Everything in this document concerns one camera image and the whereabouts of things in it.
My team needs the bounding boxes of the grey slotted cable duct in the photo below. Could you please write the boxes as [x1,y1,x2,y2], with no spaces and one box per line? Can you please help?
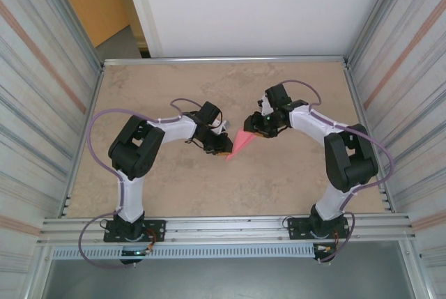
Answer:
[51,243,316,260]

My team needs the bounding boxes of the translucent corrugated enclosure panel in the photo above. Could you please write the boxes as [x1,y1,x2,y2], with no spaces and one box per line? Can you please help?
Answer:
[0,0,105,279]
[347,0,446,279]

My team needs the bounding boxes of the wide aluminium mounting rail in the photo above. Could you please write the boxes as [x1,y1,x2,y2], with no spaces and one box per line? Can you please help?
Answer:
[40,213,417,245]

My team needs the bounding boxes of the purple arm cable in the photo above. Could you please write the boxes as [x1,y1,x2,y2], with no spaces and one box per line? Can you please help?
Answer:
[77,98,203,270]
[281,79,395,264]

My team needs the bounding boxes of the orange wooden door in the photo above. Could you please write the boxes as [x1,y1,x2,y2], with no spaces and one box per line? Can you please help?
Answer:
[48,0,131,48]

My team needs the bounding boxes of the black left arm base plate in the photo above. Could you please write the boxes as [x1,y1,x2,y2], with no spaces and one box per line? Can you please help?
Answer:
[103,220,167,243]

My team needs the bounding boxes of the black controller board orange wires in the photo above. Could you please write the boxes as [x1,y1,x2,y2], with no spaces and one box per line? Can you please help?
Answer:
[312,242,338,264]

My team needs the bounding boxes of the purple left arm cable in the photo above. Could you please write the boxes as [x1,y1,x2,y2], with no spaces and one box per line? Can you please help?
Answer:
[77,98,203,270]

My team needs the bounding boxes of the black controller board green light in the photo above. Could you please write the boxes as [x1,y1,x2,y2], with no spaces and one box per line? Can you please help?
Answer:
[120,247,154,266]

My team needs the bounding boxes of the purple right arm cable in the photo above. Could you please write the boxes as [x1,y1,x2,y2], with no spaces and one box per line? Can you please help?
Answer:
[281,79,395,264]

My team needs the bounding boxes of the narrow aluminium table edge rail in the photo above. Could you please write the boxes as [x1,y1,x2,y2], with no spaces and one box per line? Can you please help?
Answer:
[343,64,395,213]
[61,65,105,217]
[103,55,349,68]

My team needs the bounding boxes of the pink cloth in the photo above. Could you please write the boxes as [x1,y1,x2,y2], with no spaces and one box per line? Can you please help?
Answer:
[225,128,257,163]

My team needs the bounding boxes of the white door frame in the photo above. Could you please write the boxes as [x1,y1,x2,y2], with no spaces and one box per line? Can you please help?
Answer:
[121,0,164,59]

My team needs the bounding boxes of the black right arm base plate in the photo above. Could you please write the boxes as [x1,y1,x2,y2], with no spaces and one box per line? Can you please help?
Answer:
[286,217,349,240]

